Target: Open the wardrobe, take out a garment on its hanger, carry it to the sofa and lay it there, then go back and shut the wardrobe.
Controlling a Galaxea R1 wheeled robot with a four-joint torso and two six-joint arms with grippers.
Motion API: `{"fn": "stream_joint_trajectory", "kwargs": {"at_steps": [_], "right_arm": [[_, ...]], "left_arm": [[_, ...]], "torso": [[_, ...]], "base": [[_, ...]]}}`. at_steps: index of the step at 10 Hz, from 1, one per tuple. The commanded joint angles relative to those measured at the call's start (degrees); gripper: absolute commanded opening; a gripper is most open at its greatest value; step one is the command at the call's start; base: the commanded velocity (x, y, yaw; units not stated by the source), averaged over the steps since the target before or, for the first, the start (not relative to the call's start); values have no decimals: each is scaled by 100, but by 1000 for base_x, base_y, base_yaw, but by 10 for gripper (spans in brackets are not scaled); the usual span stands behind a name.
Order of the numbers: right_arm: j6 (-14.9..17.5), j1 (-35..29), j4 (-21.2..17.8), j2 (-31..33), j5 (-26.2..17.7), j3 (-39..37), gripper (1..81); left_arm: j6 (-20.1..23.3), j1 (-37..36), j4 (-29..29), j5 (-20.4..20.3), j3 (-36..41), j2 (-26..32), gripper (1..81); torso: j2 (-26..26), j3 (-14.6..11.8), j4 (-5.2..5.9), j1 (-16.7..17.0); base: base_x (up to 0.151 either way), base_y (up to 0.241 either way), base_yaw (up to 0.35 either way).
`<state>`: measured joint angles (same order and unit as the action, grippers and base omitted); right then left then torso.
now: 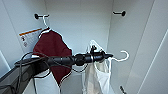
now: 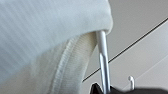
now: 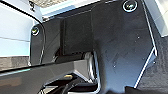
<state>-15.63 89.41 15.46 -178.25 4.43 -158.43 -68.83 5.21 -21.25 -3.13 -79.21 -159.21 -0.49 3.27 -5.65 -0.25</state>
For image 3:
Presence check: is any grey robot torso limb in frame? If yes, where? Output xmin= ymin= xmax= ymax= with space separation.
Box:
xmin=0 ymin=50 xmax=102 ymax=94

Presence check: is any thin robot cable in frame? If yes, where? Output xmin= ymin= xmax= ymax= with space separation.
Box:
xmin=39 ymin=23 xmax=48 ymax=65

